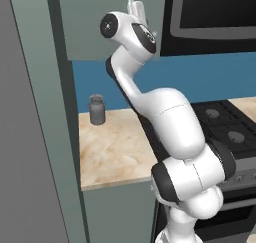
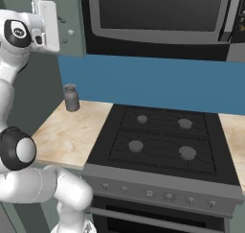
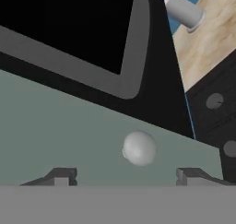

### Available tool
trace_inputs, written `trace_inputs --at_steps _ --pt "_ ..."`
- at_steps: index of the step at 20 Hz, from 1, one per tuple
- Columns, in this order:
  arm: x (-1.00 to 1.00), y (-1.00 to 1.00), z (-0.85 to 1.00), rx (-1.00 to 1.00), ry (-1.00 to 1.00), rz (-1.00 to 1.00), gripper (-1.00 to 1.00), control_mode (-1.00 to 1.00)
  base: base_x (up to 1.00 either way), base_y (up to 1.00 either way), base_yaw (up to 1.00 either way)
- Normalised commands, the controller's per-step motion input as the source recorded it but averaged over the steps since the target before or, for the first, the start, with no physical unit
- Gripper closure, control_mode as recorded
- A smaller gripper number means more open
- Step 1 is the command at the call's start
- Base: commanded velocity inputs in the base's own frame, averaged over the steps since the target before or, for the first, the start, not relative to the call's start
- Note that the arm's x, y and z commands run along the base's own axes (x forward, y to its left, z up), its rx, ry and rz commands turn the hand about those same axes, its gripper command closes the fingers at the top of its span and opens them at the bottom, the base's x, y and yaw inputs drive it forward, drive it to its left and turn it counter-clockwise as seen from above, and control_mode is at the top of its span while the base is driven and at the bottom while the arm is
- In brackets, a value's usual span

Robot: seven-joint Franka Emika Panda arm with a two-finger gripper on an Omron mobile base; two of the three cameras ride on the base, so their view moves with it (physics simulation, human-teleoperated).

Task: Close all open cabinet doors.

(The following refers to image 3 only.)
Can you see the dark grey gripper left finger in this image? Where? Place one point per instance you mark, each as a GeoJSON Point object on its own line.
{"type": "Point", "coordinates": [63, 175]}

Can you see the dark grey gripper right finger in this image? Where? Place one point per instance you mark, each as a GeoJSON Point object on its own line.
{"type": "Point", "coordinates": [189, 176]}

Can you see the light wood cabinet door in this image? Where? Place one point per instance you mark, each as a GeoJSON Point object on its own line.
{"type": "Point", "coordinates": [209, 46]}

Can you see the sage green drawer front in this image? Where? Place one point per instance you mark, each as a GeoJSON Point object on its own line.
{"type": "Point", "coordinates": [61, 126]}

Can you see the grey stove knob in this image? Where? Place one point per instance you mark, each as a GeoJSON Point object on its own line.
{"type": "Point", "coordinates": [230, 149]}
{"type": "Point", "coordinates": [214, 101]}

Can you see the round grey knob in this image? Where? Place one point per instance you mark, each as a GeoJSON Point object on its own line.
{"type": "Point", "coordinates": [140, 148]}

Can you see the black appliance with grey frame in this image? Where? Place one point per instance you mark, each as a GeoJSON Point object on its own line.
{"type": "Point", "coordinates": [153, 80]}

